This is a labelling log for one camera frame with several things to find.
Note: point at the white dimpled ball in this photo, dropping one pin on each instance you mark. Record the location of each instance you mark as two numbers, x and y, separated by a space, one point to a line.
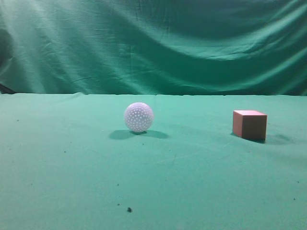
138 117

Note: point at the pink cube block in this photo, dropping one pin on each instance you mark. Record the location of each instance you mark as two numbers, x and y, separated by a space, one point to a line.
249 124

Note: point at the green table cloth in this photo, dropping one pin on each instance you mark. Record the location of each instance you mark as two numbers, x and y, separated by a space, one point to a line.
69 162

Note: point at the green backdrop cloth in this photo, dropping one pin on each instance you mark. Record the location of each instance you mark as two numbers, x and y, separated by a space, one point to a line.
173 47

